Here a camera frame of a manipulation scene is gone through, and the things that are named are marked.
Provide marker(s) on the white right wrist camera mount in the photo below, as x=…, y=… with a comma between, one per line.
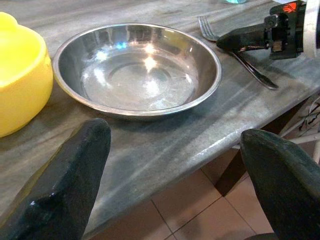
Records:
x=310, y=27

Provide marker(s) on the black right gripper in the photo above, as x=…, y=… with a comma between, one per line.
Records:
x=287, y=30

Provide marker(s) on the teal plastic item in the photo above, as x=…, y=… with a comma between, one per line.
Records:
x=235, y=1

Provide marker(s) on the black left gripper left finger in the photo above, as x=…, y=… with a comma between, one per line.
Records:
x=57, y=185

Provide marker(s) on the yellow plastic bowl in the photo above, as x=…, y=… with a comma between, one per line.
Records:
x=20, y=75

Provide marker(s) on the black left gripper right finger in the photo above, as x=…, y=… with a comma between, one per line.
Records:
x=290, y=180

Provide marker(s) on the dark wooden table leg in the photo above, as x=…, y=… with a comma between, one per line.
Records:
x=230, y=175

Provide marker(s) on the stainless steel fork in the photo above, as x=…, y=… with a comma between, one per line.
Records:
x=260, y=75

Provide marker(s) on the white metal chair frame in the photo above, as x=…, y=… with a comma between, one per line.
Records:
x=307, y=138

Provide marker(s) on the upright stainless steel bowl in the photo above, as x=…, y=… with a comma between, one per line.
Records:
x=140, y=82

